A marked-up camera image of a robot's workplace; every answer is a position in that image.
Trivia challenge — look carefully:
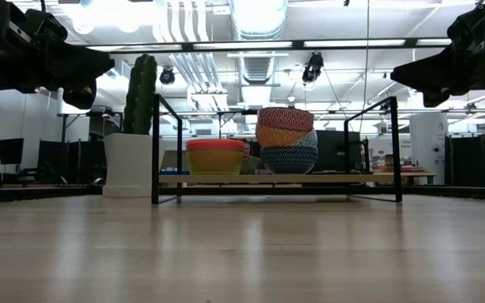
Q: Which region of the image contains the black overhead frame beam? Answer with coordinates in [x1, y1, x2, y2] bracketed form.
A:
[85, 37, 455, 55]

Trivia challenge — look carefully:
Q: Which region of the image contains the blue patterned ceramic bowl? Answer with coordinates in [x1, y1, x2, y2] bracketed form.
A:
[255, 106, 316, 133]

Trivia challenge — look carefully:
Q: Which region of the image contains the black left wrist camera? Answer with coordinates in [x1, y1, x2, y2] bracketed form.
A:
[23, 8, 69, 42]

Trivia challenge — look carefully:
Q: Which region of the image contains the black aluminium table frame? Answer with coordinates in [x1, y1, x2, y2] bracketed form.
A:
[0, 183, 485, 206]

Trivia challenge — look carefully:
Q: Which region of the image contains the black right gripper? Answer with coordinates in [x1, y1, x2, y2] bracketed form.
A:
[390, 40, 485, 109]

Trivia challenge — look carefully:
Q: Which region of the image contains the black office monitor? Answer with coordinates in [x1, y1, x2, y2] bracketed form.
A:
[0, 137, 24, 167]

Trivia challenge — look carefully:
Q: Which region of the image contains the orange plastic bowl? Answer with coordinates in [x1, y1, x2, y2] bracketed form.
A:
[184, 138, 246, 152]

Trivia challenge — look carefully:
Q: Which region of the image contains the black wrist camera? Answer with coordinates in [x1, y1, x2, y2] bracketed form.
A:
[446, 3, 485, 41]
[23, 8, 69, 42]

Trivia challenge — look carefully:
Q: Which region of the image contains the person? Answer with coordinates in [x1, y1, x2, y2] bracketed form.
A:
[238, 138, 265, 176]

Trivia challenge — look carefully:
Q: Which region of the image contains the green cactus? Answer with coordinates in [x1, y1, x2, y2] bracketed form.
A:
[123, 53, 158, 136]

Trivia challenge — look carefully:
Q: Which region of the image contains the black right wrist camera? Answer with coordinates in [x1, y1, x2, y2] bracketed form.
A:
[446, 3, 485, 41]

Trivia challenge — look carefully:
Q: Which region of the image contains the black ceiling spotlight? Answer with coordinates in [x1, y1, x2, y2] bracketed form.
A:
[158, 66, 176, 86]
[301, 50, 325, 84]

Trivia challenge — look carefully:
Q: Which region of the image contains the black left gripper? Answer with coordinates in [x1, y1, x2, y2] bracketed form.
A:
[13, 40, 116, 110]

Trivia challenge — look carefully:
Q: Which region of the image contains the yellow-inside navy diamond bowl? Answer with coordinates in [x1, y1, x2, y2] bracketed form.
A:
[259, 144, 319, 176]

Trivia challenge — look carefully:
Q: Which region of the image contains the black metal wooden board shelf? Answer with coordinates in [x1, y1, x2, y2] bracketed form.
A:
[151, 94, 437, 205]

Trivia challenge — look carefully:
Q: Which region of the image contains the yellow plastic bowl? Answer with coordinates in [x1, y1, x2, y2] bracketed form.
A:
[185, 149, 244, 176]

